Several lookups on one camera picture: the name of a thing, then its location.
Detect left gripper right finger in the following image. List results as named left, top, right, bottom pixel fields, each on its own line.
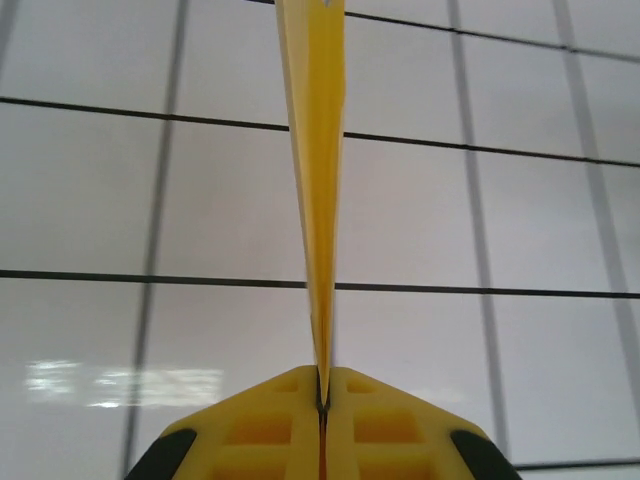
left=324, top=367, right=521, bottom=480

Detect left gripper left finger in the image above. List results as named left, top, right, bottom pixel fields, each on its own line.
left=127, top=365, right=321, bottom=480

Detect yellow square paper sheet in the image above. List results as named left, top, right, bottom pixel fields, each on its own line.
left=273, top=0, right=349, bottom=406

